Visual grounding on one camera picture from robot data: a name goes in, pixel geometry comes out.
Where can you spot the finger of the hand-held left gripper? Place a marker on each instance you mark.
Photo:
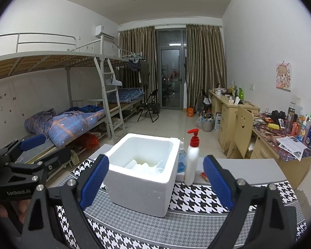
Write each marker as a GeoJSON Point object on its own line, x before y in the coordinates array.
{"type": "Point", "coordinates": [32, 142]}
{"type": "Point", "coordinates": [57, 158]}

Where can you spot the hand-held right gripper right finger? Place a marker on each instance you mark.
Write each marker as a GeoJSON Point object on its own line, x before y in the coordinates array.
{"type": "Point", "coordinates": [217, 182]}

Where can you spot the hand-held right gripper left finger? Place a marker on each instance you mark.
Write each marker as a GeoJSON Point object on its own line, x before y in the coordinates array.
{"type": "Point", "coordinates": [94, 181]}

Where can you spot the white foam box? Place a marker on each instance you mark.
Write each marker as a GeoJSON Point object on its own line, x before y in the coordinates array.
{"type": "Point", "coordinates": [142, 192]}

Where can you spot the white plastic bag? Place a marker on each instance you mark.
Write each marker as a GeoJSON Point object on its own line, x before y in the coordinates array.
{"type": "Point", "coordinates": [160, 166]}

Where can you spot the person's left hand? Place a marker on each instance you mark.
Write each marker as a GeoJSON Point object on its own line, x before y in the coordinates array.
{"type": "Point", "coordinates": [23, 210]}

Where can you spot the orange snack packet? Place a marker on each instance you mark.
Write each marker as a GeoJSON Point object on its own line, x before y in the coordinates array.
{"type": "Point", "coordinates": [204, 176]}

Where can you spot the white pump bottle red cap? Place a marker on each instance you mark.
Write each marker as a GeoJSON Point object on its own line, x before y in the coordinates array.
{"type": "Point", "coordinates": [191, 166]}

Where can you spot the blue quilt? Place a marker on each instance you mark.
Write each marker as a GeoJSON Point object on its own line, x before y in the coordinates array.
{"type": "Point", "coordinates": [67, 124]}

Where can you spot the red bag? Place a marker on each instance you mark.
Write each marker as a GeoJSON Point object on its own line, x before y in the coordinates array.
{"type": "Point", "coordinates": [90, 140]}

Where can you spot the clear bottle blue label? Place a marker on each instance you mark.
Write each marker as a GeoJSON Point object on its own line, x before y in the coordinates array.
{"type": "Point", "coordinates": [182, 160]}

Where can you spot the houndstooth table mat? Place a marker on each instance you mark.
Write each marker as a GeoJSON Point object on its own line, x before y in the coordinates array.
{"type": "Point", "coordinates": [191, 225]}

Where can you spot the wooden chair with smiley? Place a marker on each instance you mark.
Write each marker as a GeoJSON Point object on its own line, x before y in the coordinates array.
{"type": "Point", "coordinates": [242, 129]}

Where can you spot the grey bucket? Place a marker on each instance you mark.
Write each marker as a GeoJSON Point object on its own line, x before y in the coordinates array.
{"type": "Point", "coordinates": [206, 124]}

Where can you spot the white blue carton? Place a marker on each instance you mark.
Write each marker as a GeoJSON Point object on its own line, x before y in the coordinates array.
{"type": "Point", "coordinates": [217, 122]}

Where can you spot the light wooden desk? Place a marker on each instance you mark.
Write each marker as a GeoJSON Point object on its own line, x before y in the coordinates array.
{"type": "Point", "coordinates": [225, 119]}

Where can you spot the wooden desk with patterned mat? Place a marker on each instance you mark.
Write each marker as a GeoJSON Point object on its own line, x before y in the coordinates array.
{"type": "Point", "coordinates": [287, 168]}

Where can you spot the orange jug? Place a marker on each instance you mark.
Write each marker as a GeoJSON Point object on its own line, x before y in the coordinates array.
{"type": "Point", "coordinates": [190, 112]}

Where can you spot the yellow tube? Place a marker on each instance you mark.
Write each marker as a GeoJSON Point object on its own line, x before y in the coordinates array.
{"type": "Point", "coordinates": [273, 126]}

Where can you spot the printed papers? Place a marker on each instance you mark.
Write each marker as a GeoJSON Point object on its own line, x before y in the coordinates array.
{"type": "Point", "coordinates": [291, 146]}

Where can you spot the black folding chair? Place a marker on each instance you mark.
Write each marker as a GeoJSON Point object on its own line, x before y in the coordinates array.
{"type": "Point", "coordinates": [204, 101]}
{"type": "Point", "coordinates": [149, 106]}

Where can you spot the white metal bunk bed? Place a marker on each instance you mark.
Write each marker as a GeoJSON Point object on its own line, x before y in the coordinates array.
{"type": "Point", "coordinates": [41, 59]}

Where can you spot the black headphones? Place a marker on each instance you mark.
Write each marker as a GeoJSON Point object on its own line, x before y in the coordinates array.
{"type": "Point", "coordinates": [278, 115]}

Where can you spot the green bottle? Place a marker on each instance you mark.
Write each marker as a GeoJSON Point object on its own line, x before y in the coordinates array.
{"type": "Point", "coordinates": [241, 93]}

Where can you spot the blue plaid mattress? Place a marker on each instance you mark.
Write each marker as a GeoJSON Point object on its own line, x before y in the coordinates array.
{"type": "Point", "coordinates": [129, 95]}

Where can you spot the white hanging bag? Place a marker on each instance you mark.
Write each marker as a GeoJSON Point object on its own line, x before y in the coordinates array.
{"type": "Point", "coordinates": [114, 82]}

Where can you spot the row of toiletry bottles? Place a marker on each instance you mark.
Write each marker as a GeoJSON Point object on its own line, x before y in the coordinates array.
{"type": "Point", "coordinates": [305, 129]}

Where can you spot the brown curtain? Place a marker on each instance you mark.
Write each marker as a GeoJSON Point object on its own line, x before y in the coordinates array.
{"type": "Point", "coordinates": [137, 57]}
{"type": "Point", "coordinates": [206, 64]}

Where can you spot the hanging dark clothes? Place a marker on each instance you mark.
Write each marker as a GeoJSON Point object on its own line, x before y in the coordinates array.
{"type": "Point", "coordinates": [134, 64]}

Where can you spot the glass balcony door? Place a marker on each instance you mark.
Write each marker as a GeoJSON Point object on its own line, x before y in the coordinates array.
{"type": "Point", "coordinates": [171, 70]}

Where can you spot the white air conditioner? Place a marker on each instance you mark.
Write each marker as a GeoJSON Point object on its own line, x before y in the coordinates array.
{"type": "Point", "coordinates": [104, 32]}

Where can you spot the wall socket above desk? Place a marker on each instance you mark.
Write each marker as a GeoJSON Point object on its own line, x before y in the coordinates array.
{"type": "Point", "coordinates": [296, 100]}

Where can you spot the cartoon wall poster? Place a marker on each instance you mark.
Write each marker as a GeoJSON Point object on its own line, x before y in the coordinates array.
{"type": "Point", "coordinates": [284, 76]}

